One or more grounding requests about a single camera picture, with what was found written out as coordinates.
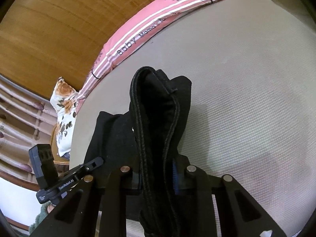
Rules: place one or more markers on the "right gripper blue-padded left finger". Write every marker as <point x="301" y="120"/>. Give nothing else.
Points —
<point x="77" y="213"/>

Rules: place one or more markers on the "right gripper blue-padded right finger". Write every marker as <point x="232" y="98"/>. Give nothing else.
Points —
<point x="216" y="206"/>

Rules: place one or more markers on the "black denim pants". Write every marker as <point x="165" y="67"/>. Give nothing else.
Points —
<point x="144" y="176"/>

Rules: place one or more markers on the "grey-green knitted sleeve forearm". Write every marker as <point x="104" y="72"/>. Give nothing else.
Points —
<point x="40" y="217"/>

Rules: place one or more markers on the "person's left hand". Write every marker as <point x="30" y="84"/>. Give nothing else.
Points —
<point x="50" y="208"/>

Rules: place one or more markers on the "rattan wicker chair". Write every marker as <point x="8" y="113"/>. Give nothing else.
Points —
<point x="57" y="159"/>

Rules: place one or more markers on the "beige patterned curtain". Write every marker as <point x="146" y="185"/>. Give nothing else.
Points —
<point x="26" y="120"/>

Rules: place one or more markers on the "white floral pillow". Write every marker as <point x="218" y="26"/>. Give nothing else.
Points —
<point x="64" y="102"/>

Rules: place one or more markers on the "beige woven bed mat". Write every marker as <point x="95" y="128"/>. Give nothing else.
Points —
<point x="252" y="68"/>

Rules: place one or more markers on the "bamboo wooden headboard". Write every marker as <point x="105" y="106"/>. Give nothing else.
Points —
<point x="42" y="40"/>

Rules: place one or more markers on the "pink striped Baby pillow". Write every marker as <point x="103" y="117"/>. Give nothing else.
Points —
<point x="132" y="35"/>

